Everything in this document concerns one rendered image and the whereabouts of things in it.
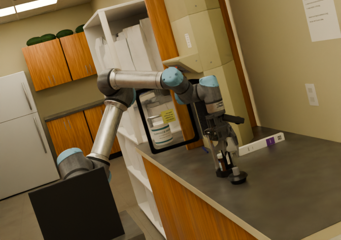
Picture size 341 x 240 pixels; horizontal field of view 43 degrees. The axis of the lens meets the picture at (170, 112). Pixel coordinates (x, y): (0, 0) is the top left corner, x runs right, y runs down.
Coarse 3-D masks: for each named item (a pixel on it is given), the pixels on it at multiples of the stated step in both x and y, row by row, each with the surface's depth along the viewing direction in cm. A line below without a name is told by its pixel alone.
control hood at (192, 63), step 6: (192, 54) 228; (168, 60) 240; (174, 60) 230; (180, 60) 223; (186, 60) 224; (192, 60) 225; (198, 60) 226; (168, 66) 253; (186, 66) 228; (192, 66) 226; (198, 66) 227; (192, 72) 234; (198, 72) 227
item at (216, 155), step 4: (204, 132) 200; (208, 136) 200; (208, 140) 202; (212, 144) 200; (216, 144) 199; (212, 148) 201; (212, 152) 202; (216, 152) 200; (220, 152) 199; (216, 156) 200; (220, 156) 199; (232, 156) 203; (216, 160) 201; (220, 160) 200; (232, 160) 202; (216, 164) 202; (220, 164) 200; (224, 164) 200; (216, 168) 203; (220, 168) 201; (224, 168) 200
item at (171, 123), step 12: (144, 96) 255; (156, 96) 256; (168, 96) 257; (144, 108) 256; (156, 108) 257; (168, 108) 258; (180, 108) 259; (156, 120) 258; (168, 120) 259; (180, 120) 260; (156, 132) 259; (168, 132) 260; (180, 132) 261; (192, 132) 262; (156, 144) 260; (168, 144) 261
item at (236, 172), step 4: (232, 168) 189; (236, 168) 188; (236, 172) 188; (240, 172) 191; (244, 172) 190; (228, 176) 190; (232, 176) 189; (236, 176) 187; (240, 176) 186; (244, 176) 187; (228, 180) 189; (232, 180) 187; (236, 180) 186; (240, 180) 186; (244, 180) 188; (236, 184) 188
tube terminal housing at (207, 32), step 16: (192, 16) 224; (208, 16) 226; (176, 32) 248; (192, 32) 225; (208, 32) 227; (224, 32) 242; (192, 48) 232; (208, 48) 227; (224, 48) 238; (208, 64) 228; (224, 64) 234; (224, 80) 231; (224, 96) 232; (240, 96) 246; (240, 112) 242; (240, 128) 238; (208, 144) 257; (240, 144) 237
